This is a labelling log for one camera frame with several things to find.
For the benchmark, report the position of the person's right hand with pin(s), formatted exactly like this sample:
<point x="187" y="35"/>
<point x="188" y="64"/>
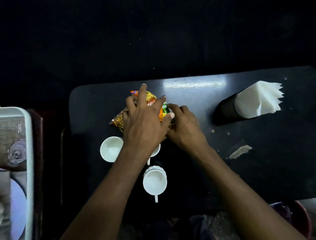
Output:
<point x="186" y="133"/>

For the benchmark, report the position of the person's left hand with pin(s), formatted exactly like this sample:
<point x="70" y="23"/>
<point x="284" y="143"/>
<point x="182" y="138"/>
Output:
<point x="142" y="128"/>

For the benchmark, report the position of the person's right fingers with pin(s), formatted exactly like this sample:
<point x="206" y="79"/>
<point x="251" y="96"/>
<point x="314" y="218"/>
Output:
<point x="179" y="110"/>

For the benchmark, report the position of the person's left middle finger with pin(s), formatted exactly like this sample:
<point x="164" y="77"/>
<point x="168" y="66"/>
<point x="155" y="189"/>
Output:
<point x="142" y="95"/>

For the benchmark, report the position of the person's left thumb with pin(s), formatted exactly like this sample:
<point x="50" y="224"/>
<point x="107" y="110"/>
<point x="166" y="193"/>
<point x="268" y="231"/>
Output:
<point x="167" y="119"/>

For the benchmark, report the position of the person's left little finger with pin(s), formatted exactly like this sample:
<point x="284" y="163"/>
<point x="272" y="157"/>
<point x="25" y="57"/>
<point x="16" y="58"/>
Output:
<point x="125" y="115"/>

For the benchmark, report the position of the yellow orange snack packet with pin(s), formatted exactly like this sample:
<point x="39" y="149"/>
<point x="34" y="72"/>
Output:
<point x="119" y="120"/>

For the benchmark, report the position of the person's right forearm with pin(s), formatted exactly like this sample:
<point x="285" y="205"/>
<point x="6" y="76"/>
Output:
<point x="237" y="197"/>

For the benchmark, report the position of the person's left forearm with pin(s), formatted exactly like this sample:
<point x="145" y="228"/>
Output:
<point x="111" y="195"/>

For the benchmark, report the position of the white cup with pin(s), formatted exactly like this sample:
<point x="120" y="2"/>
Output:
<point x="155" y="151"/>
<point x="111" y="149"/>
<point x="155" y="181"/>

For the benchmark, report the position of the black ribbed cup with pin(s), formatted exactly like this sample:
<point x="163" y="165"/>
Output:
<point x="227" y="110"/>

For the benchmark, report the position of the torn sticker remnant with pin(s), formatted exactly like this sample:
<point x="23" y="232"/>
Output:
<point x="240" y="151"/>

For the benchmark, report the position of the stack of white paper napkins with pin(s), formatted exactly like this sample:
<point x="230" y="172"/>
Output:
<point x="256" y="100"/>

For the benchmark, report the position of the white plastic tray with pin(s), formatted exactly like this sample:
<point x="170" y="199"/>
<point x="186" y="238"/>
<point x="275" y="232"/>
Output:
<point x="29" y="153"/>

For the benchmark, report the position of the clear glass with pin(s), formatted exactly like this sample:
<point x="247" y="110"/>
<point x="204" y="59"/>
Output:
<point x="17" y="152"/>

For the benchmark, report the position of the person's dark clothing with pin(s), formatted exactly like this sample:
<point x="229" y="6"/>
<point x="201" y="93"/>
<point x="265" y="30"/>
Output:
<point x="205" y="227"/>

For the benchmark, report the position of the pale blue plate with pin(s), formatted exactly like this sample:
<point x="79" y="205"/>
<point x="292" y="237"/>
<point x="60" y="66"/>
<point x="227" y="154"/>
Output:
<point x="18" y="210"/>

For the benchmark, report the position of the red bucket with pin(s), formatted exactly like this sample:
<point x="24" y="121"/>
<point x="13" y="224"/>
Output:
<point x="300" y="217"/>

